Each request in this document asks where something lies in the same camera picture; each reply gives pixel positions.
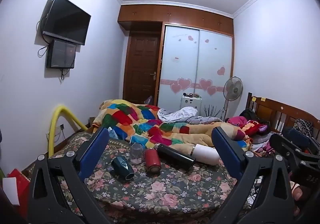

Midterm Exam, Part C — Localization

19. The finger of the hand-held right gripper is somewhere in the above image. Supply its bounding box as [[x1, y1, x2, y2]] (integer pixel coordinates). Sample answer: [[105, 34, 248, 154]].
[[269, 133, 320, 164]]

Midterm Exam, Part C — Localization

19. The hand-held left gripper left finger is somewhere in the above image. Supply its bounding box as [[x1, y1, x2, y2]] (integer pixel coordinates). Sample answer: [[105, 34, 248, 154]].
[[27, 127, 111, 224]]

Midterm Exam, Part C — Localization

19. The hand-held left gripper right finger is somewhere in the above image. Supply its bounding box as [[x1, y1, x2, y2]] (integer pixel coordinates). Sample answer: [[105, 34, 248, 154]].
[[211, 126, 296, 224]]

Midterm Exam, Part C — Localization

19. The white thermos cup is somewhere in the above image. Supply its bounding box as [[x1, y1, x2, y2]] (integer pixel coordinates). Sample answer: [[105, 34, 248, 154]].
[[191, 144, 221, 166]]

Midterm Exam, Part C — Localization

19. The dark green faceted cup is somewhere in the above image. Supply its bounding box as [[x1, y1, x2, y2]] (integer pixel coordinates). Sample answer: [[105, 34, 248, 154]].
[[111, 156, 136, 183]]

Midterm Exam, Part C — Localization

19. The clear glass cup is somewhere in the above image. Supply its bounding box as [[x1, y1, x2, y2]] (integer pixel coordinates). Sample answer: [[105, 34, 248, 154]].
[[130, 142, 144, 165]]

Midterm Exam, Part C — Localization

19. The black thermos cup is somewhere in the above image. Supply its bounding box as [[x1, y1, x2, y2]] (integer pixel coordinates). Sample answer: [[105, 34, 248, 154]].
[[153, 143, 196, 172]]

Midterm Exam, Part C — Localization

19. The red cup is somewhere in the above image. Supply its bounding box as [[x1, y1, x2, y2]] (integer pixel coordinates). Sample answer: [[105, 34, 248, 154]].
[[144, 148, 161, 174]]

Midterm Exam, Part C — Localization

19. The person's right hand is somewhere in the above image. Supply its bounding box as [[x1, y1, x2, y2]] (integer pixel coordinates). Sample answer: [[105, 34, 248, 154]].
[[289, 181, 305, 217]]

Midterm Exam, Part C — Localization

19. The black white dotted bag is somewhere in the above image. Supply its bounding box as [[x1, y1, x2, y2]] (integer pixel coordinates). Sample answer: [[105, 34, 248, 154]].
[[293, 119, 315, 140]]

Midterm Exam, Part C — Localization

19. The blue white packet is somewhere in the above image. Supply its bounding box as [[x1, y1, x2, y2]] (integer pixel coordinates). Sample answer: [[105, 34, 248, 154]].
[[107, 126, 126, 141]]

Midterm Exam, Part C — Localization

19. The pink clothing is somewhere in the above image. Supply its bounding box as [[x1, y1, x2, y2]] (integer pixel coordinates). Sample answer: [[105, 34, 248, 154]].
[[226, 116, 248, 127]]

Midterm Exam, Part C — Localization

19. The wooden bed headboard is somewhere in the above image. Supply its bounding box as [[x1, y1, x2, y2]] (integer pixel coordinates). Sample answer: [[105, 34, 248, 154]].
[[246, 92, 320, 140]]

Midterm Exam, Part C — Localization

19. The red plush toy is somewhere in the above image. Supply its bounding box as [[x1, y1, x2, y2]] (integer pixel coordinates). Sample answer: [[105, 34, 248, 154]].
[[241, 120, 268, 137]]

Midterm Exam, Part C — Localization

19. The small white appliance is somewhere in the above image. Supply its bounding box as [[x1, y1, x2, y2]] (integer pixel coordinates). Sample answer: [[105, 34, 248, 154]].
[[180, 94, 203, 117]]

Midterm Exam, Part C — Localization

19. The colourful patchwork quilt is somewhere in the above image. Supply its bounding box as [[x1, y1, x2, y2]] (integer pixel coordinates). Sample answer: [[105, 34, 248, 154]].
[[91, 99, 253, 155]]

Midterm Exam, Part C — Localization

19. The floral bed sheet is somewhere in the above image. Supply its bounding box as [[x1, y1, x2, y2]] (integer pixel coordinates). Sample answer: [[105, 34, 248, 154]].
[[24, 131, 256, 224]]

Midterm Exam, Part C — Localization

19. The standing electric fan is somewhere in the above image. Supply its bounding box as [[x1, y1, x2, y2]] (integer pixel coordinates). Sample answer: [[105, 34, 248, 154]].
[[221, 76, 244, 121]]

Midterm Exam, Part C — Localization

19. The grey blanket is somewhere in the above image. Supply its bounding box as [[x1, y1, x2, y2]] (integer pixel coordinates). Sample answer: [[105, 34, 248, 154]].
[[157, 106, 223, 125]]

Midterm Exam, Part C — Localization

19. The red box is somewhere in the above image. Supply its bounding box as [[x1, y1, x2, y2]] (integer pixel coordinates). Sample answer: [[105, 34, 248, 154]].
[[7, 168, 31, 217]]

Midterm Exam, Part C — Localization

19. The white paper sheet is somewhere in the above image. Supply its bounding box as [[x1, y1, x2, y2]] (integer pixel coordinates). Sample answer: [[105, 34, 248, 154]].
[[2, 176, 21, 206]]

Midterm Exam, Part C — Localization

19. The brown wooden door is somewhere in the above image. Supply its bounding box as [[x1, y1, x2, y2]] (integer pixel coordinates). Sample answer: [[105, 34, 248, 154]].
[[123, 30, 161, 106]]

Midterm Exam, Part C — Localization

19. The frosted sliding door wardrobe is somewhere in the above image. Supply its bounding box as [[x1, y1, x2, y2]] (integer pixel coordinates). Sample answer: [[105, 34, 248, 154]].
[[157, 23, 234, 120]]

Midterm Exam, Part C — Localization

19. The brown overhead cabinet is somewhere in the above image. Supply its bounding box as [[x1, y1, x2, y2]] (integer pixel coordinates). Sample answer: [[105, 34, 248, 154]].
[[118, 5, 235, 37]]

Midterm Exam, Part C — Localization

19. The yellow hose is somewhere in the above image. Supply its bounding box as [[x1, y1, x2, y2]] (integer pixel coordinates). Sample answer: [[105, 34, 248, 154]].
[[48, 104, 89, 159]]

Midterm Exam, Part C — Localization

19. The small black wall monitor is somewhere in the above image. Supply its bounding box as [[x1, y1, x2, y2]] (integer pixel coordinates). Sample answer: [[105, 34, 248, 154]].
[[46, 39, 77, 69]]

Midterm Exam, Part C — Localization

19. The black television cable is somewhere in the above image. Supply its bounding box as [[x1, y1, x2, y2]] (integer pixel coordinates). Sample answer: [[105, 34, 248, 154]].
[[37, 20, 51, 57]]

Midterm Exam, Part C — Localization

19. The black wall television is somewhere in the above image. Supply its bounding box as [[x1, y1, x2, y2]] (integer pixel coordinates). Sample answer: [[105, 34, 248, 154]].
[[42, 0, 92, 46]]

